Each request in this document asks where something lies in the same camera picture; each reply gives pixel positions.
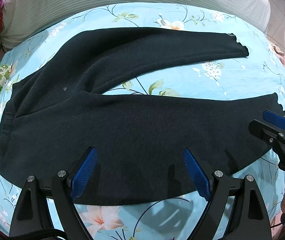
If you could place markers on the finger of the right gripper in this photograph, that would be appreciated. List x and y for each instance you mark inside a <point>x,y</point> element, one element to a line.
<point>273,118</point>
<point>267,133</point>

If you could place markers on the black knit pants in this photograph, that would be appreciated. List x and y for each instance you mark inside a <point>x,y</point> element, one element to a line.
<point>59,111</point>

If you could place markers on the light blue floral bedsheet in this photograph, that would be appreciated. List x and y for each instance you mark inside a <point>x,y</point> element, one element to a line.
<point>261,73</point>

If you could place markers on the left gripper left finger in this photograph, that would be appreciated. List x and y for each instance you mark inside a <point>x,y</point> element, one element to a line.
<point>45,207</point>

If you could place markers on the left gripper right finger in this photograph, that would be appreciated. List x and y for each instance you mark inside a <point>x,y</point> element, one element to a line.
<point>248,218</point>

